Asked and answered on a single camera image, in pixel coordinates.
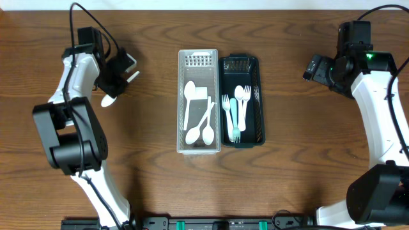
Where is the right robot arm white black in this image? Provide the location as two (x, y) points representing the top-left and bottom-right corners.
(303, 20), (408, 229)

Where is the dark green perforated basket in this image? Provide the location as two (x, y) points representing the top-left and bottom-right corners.
(219, 54), (265, 148)

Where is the white label in basket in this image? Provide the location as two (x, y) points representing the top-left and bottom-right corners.
(193, 87), (208, 100)

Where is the white plastic fork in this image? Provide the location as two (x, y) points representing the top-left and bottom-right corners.
(222, 95), (234, 142)
(243, 86), (251, 117)

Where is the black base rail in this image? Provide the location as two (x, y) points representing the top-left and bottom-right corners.
(60, 210), (317, 230)

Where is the mint green plastic fork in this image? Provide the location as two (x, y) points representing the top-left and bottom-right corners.
(230, 98), (241, 144)

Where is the white plastic spoon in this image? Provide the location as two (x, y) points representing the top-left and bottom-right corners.
(235, 85), (246, 132)
(101, 71), (140, 107)
(185, 102), (215, 144)
(203, 96), (214, 146)

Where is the white plastic spoon bowl up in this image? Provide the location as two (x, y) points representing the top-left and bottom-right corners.
(183, 81), (196, 130)

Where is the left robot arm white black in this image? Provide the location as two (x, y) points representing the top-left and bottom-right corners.
(33, 27), (141, 229)

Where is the clear perforated plastic basket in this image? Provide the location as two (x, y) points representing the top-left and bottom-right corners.
(176, 49), (221, 155)

